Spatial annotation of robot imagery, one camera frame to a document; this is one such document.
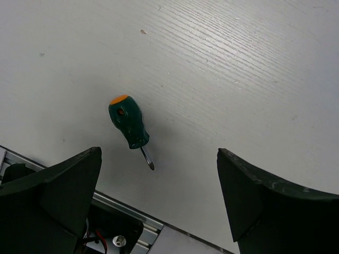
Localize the green stubby screwdriver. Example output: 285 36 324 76
108 94 155 170

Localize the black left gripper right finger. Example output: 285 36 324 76
217 148 338 253

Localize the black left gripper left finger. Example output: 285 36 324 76
1 147 102 253

